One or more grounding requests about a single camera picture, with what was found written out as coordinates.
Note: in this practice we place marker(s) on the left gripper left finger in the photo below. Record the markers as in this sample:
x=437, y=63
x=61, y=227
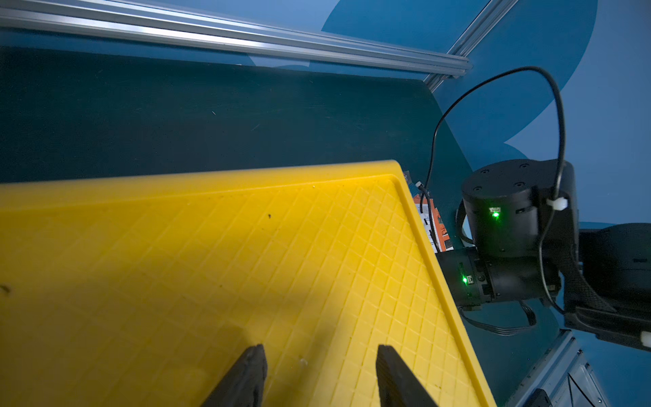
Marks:
x=243, y=384

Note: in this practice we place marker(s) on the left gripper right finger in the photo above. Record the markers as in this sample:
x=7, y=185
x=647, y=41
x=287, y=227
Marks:
x=397, y=384

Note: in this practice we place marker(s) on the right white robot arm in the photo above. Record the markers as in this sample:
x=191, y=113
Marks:
x=526, y=243

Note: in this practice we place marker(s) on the yellow three-drawer cabinet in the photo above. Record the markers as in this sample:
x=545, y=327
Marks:
x=144, y=291

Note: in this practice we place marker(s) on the rear horizontal aluminium bar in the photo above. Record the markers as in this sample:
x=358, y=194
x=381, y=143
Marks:
x=147, y=23

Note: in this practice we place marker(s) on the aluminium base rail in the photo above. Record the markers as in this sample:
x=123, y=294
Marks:
x=563, y=377

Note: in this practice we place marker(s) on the right aluminium frame post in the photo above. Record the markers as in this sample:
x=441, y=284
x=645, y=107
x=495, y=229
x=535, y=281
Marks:
x=477, y=30

